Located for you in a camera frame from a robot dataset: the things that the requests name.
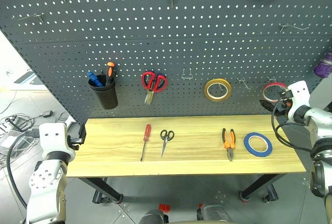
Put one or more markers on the blue tape roll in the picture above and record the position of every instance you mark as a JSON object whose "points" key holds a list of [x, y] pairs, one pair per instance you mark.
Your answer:
{"points": [[259, 154]]}

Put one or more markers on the dark grey pegboard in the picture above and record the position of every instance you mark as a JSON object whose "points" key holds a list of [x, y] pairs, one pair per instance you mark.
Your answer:
{"points": [[155, 40]]}

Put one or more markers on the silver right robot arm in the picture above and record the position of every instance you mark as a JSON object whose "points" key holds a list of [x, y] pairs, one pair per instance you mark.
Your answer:
{"points": [[320, 130]]}

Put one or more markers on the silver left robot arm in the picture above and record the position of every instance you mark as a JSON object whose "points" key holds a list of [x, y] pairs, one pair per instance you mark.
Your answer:
{"points": [[48, 182]]}

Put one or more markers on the black table leg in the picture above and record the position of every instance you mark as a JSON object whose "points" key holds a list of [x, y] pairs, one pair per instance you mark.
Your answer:
{"points": [[262, 183], [103, 186]]}

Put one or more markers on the small red tape roll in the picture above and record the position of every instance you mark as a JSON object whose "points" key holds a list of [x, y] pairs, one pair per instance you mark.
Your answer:
{"points": [[272, 84]]}

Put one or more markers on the black power adapter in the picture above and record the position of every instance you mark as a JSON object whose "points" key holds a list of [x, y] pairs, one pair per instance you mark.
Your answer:
{"points": [[48, 113]]}

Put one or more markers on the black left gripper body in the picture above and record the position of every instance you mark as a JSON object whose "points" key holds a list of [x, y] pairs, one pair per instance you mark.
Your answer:
{"points": [[73, 133]]}

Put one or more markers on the yellow tape roll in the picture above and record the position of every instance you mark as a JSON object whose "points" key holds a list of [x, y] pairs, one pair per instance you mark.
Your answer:
{"points": [[206, 91]]}

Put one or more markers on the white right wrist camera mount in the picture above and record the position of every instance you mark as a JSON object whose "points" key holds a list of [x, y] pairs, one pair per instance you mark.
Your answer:
{"points": [[301, 91]]}

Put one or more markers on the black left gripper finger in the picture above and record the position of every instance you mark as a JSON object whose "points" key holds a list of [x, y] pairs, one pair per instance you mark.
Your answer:
{"points": [[82, 128], [82, 139]]}

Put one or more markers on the dark rounded robot part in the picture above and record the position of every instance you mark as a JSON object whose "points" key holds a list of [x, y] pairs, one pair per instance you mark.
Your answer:
{"points": [[153, 217], [215, 213]]}

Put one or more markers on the black plastic holder cup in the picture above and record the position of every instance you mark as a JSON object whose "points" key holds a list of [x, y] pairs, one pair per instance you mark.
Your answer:
{"points": [[105, 97]]}

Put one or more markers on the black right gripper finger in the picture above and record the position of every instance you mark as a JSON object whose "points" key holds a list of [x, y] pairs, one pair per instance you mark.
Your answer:
{"points": [[272, 111], [267, 103]]}

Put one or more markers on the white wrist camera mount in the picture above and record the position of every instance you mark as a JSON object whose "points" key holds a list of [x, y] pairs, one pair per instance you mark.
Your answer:
{"points": [[301, 91], [53, 136]]}

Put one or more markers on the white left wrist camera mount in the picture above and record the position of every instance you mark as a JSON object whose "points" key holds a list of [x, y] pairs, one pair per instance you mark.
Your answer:
{"points": [[53, 136]]}

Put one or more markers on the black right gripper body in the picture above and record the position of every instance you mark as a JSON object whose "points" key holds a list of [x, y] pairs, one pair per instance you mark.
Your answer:
{"points": [[282, 108]]}

